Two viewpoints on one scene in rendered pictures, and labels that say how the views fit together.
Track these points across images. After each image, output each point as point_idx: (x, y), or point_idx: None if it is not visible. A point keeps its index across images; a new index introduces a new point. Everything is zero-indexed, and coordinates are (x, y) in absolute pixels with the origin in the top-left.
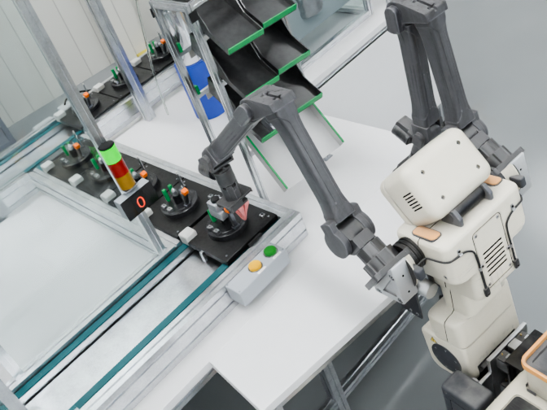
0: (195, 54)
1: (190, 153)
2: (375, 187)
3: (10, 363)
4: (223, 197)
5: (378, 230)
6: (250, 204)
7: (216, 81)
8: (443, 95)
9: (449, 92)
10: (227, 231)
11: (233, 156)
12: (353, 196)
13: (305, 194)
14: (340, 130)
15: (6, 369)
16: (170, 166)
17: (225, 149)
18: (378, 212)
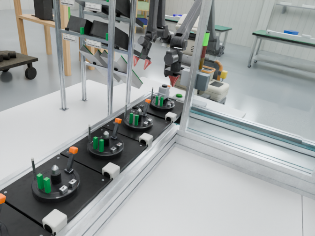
0: (97, 11)
1: (21, 158)
2: (119, 90)
3: None
4: (176, 72)
5: (148, 90)
6: (143, 100)
7: (135, 16)
8: (163, 13)
9: (165, 11)
10: (170, 101)
11: (52, 132)
12: (123, 94)
13: (116, 105)
14: (59, 95)
15: (310, 229)
16: (75, 138)
17: (191, 28)
18: (137, 90)
